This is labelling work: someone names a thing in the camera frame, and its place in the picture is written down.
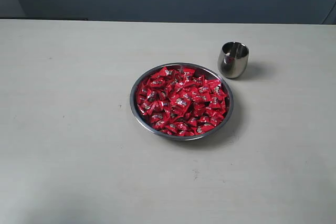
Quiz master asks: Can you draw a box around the pile of red wrapped candies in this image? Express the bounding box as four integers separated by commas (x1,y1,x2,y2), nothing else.
136,67,228,137

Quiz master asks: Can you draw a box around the small steel cup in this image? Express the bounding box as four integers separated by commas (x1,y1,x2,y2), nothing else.
217,41,249,79

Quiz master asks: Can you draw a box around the round steel bowl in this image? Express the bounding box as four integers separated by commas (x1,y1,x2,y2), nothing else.
129,62,234,142

